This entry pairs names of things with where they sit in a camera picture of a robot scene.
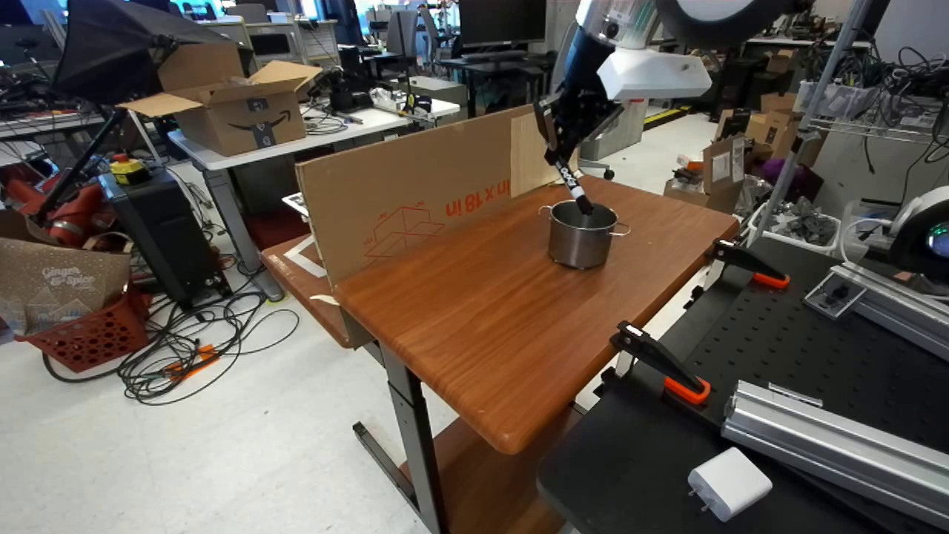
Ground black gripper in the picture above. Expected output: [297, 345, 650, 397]
[533, 83, 603, 197]

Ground stainless steel cup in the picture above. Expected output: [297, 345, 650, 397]
[538, 200, 631, 274]

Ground brown cardboard panel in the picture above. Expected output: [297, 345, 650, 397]
[290, 102, 588, 291]

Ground black computer monitor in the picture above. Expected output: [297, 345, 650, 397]
[456, 0, 550, 47]

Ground stacked brown cardboard boxes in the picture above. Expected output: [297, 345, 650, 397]
[704, 92, 806, 216]

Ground white bin with parts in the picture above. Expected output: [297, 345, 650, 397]
[756, 200, 845, 262]

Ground silver slanted metal pole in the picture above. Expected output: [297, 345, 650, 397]
[750, 0, 879, 246]

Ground black perforated base board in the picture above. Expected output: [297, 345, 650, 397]
[538, 234, 949, 534]

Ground open Amazon cardboard box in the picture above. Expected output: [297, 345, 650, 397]
[115, 41, 326, 161]

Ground white power adapter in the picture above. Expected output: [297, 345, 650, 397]
[686, 446, 778, 526]

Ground grey office desk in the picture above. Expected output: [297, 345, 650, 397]
[163, 96, 469, 301]

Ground black control box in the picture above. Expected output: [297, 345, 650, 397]
[99, 163, 226, 310]

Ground yellow red emergency stop button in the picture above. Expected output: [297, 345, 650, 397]
[108, 151, 154, 190]

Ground black photo softbox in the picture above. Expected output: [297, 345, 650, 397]
[50, 0, 231, 107]

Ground red metal equipment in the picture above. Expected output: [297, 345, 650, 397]
[2, 169, 118, 250]

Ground red plastic basket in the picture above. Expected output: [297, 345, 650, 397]
[19, 291, 154, 378]

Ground brown paper bag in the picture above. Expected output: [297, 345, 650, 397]
[0, 234, 133, 338]

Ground black clamp with orange handle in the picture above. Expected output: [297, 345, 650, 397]
[607, 322, 714, 414]
[711, 237, 794, 295]

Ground black metal table frame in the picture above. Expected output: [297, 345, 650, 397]
[349, 338, 455, 534]

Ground silver aluminium extrusion rail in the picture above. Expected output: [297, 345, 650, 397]
[800, 262, 949, 366]
[717, 378, 949, 534]

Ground black cables bundle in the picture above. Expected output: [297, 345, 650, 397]
[41, 282, 305, 411]

